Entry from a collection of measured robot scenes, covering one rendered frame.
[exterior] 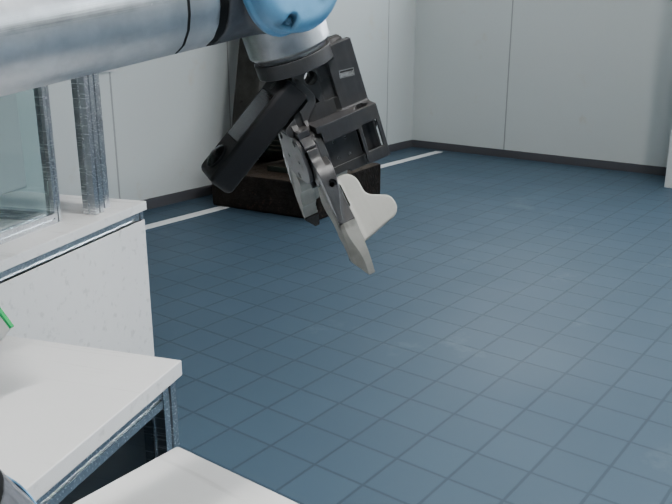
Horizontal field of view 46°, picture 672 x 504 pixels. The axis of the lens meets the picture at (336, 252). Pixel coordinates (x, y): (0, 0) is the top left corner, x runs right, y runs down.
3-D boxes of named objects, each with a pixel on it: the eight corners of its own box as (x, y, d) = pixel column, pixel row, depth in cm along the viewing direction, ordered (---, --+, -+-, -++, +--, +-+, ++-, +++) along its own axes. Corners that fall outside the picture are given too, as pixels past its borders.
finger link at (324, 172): (357, 213, 69) (313, 127, 70) (342, 220, 69) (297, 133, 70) (350, 227, 73) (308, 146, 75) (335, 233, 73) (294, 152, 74)
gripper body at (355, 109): (394, 161, 73) (358, 36, 68) (311, 198, 72) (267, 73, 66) (362, 144, 80) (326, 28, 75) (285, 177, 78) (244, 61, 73)
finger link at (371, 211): (423, 245, 70) (376, 155, 72) (364, 272, 69) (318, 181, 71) (415, 252, 73) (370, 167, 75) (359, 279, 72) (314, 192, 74)
